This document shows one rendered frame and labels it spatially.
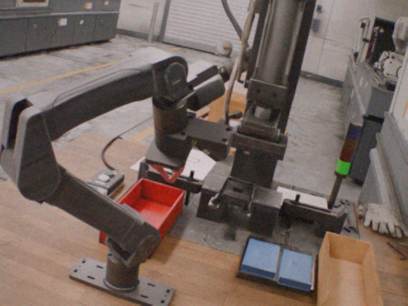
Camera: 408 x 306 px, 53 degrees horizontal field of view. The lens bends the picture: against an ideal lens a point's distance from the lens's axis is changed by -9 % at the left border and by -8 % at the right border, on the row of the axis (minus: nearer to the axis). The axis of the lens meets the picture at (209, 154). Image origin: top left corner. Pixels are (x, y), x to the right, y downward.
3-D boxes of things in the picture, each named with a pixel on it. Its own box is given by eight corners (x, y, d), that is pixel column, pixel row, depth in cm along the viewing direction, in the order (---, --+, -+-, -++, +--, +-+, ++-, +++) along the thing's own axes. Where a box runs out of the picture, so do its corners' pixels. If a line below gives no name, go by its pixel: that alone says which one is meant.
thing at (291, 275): (276, 287, 86) (280, 275, 85) (283, 250, 101) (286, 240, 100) (308, 295, 85) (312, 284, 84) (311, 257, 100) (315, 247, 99)
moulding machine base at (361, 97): (339, 92, 912) (350, 48, 877) (382, 105, 891) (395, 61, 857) (340, 182, 408) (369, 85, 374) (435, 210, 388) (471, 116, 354)
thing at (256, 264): (240, 275, 88) (242, 263, 87) (250, 239, 103) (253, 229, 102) (272, 283, 87) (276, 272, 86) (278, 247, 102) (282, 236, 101)
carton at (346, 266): (315, 320, 82) (327, 291, 80) (316, 257, 105) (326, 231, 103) (372, 334, 80) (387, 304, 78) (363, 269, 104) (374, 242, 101)
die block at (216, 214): (195, 216, 112) (200, 190, 110) (205, 200, 121) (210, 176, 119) (271, 237, 109) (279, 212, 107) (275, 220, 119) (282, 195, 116)
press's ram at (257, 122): (205, 154, 105) (231, 30, 95) (226, 126, 129) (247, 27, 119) (279, 173, 103) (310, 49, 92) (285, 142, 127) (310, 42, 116)
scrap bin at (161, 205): (98, 242, 92) (100, 219, 90) (138, 197, 115) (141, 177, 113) (149, 259, 91) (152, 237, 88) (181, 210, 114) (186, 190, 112)
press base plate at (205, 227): (103, 224, 105) (104, 214, 104) (166, 159, 151) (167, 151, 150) (362, 296, 96) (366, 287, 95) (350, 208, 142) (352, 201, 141)
